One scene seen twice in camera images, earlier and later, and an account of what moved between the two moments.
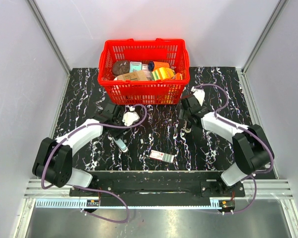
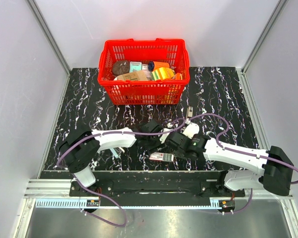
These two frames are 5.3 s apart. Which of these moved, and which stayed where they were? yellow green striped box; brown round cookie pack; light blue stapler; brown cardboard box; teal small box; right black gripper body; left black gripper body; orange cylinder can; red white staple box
Moved: left black gripper body; right black gripper body; light blue stapler
Stayed: brown round cookie pack; yellow green striped box; red white staple box; brown cardboard box; teal small box; orange cylinder can
